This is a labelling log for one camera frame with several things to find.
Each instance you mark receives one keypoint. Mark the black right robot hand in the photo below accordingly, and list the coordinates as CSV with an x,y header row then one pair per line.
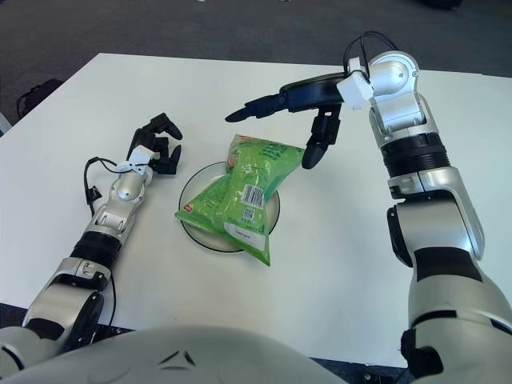
x,y
312,94

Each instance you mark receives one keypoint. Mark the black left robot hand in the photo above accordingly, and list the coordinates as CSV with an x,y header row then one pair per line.
x,y
166,160

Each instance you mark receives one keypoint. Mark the green snack bag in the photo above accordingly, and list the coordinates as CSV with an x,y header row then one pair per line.
x,y
248,180

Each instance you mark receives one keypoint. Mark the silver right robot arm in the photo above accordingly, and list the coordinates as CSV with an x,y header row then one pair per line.
x,y
420,168

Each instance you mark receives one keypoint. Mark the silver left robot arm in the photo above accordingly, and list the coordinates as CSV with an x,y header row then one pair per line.
x,y
120,196

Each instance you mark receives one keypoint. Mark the white plate with black rim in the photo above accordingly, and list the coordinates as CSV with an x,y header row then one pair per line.
x,y
212,240

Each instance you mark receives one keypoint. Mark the black bag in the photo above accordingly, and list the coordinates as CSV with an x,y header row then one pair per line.
x,y
38,96

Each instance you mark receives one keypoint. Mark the white table leg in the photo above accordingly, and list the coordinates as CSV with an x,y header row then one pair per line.
x,y
4,124

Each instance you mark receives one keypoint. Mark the grey robot torso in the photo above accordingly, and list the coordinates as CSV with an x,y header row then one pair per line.
x,y
180,356

